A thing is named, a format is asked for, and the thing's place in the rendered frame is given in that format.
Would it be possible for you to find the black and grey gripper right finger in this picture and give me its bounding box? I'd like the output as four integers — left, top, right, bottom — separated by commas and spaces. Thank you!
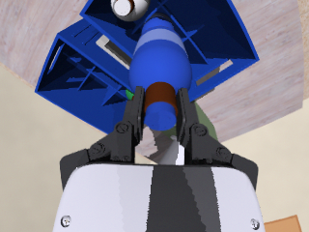
176, 88, 259, 192

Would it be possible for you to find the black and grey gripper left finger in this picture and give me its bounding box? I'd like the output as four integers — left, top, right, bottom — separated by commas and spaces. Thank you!
60, 86, 145, 192

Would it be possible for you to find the blue plastic crate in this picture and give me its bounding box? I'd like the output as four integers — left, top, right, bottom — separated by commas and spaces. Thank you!
80, 0, 260, 102
35, 18, 133, 134

